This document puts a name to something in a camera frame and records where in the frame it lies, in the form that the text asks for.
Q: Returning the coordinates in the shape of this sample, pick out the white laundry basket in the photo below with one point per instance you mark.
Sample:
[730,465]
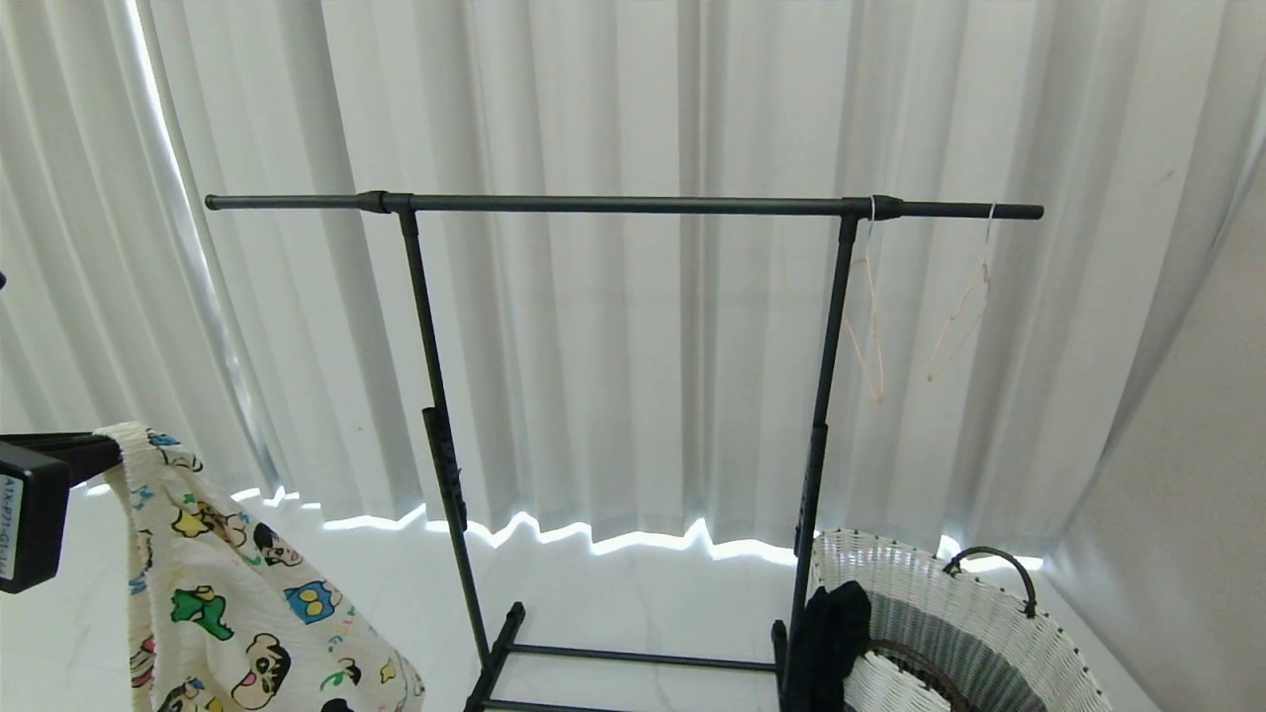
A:
[999,633]

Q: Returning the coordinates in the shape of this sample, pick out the pink clothes hanger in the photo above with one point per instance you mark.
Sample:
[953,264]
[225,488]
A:
[877,394]
[932,376]

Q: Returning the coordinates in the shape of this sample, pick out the white curtain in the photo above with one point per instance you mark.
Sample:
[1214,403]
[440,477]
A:
[613,376]

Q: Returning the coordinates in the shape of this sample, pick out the black clothes rack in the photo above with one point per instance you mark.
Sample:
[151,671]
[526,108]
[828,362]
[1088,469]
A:
[613,205]

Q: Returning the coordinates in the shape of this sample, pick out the black garment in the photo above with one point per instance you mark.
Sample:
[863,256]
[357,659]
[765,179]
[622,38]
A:
[826,643]

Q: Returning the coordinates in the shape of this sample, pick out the cream printed garment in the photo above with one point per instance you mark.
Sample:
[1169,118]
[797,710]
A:
[227,613]

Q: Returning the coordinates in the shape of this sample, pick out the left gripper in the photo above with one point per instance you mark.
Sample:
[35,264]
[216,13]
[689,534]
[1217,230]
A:
[40,524]

